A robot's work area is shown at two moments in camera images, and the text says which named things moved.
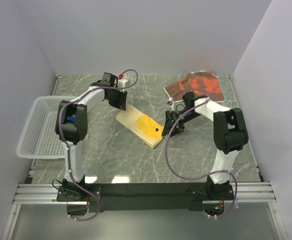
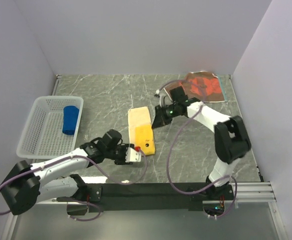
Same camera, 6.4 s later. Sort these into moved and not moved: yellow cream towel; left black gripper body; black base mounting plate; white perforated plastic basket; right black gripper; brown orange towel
Moved: yellow cream towel; left black gripper body; right black gripper
Not moved: white perforated plastic basket; brown orange towel; black base mounting plate
